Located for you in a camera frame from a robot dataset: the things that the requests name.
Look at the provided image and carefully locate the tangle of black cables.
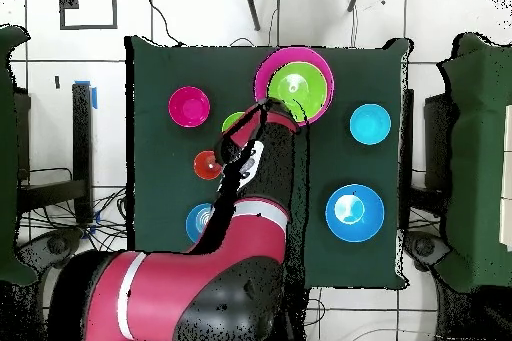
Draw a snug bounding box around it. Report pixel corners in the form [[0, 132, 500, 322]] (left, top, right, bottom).
[[19, 166, 133, 258]]

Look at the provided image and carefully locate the orange cup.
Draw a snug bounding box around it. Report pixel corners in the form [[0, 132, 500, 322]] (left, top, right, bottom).
[[193, 149, 225, 182]]

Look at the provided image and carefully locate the medium blue bowl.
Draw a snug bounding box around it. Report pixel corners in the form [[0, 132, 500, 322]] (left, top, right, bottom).
[[185, 202, 217, 245]]

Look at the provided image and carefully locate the small red-pink bowl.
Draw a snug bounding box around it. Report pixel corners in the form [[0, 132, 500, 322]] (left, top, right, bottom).
[[167, 85, 212, 129]]

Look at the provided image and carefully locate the small green bowl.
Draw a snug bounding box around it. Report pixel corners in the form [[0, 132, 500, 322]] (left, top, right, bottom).
[[221, 111, 249, 135]]

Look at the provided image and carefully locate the black wheel base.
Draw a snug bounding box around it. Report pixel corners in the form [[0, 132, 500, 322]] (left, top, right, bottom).
[[31, 228, 83, 269], [403, 228, 449, 269]]

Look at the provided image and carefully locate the dark green table cloth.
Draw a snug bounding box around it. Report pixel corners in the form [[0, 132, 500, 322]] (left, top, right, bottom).
[[127, 35, 411, 290]]

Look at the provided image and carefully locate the small light blue bowl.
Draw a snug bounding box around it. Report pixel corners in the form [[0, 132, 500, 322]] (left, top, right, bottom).
[[349, 103, 393, 146]]

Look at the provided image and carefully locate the green covered side table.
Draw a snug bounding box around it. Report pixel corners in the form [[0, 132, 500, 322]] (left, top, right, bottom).
[[438, 32, 512, 293], [0, 24, 37, 286]]

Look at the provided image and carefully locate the large pink bowl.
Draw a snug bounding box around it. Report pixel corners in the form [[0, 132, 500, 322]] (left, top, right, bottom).
[[254, 46, 336, 127]]

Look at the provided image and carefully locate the large blue bowl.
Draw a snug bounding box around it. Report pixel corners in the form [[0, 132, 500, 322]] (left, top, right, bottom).
[[324, 184, 386, 243]]

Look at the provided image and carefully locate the large green bowl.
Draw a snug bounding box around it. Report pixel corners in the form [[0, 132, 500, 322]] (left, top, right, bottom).
[[267, 60, 330, 124]]

